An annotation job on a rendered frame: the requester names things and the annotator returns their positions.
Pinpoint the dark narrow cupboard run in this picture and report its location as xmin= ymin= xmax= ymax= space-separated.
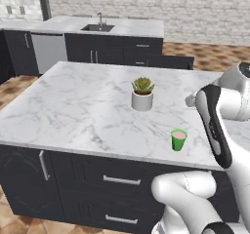
xmin=0 ymin=29 xmax=40 ymax=83

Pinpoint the green smoothie cup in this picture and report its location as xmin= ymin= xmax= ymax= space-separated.
xmin=170 ymin=128 xmax=188 ymax=152

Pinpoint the succulent in white pot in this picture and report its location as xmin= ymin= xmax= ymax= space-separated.
xmin=131 ymin=76 xmax=156 ymax=112

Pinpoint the dark island cupboard door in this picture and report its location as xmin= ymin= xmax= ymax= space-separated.
xmin=0 ymin=144 xmax=65 ymax=222

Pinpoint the dark shallow drawer front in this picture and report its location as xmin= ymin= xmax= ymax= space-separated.
xmin=49 ymin=150 xmax=211 ymax=200

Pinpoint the dark deep drawer front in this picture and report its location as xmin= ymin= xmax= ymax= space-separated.
xmin=58 ymin=188 xmax=165 ymax=234

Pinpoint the silver shallow drawer handle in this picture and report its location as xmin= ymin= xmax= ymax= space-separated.
xmin=103 ymin=175 xmax=143 ymax=186

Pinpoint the silver deep drawer handle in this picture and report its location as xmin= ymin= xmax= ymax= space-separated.
xmin=104 ymin=214 xmax=139 ymax=225

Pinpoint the silver dishwasher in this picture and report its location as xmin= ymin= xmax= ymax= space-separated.
xmin=30 ymin=32 xmax=68 ymax=75

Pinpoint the silver tap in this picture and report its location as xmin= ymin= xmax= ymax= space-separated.
xmin=96 ymin=12 xmax=107 ymax=27

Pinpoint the dark tall post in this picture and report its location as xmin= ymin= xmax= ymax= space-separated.
xmin=36 ymin=0 xmax=53 ymax=21

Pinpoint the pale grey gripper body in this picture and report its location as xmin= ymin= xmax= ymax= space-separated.
xmin=185 ymin=93 xmax=198 ymax=109

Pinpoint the open dark drawer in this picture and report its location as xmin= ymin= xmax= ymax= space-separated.
xmin=145 ymin=55 xmax=195 ymax=71

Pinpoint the silver cupboard door handle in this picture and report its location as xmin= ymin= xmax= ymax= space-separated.
xmin=38 ymin=149 xmax=52 ymax=181

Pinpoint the dark sink basin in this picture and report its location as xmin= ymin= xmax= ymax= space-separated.
xmin=80 ymin=23 xmax=116 ymax=33

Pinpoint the dark cupboard run with drawers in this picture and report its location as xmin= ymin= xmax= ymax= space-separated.
xmin=63 ymin=32 xmax=164 ymax=67

